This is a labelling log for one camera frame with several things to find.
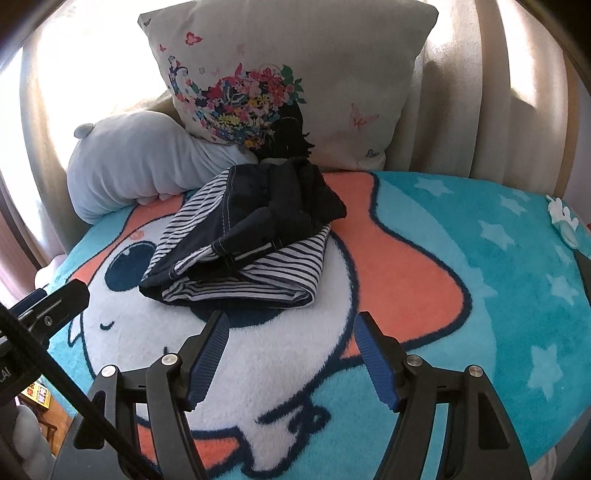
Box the grey plush body pillow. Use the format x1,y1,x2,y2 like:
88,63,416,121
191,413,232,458
66,110,257,224

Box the black and striped pants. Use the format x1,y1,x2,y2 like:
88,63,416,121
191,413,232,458
139,158,346,309

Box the turquoise cartoon fleece blanket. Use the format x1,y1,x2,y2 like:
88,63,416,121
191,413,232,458
43,170,591,480

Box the beige floral print cushion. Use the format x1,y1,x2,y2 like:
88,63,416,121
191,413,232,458
138,1,438,170

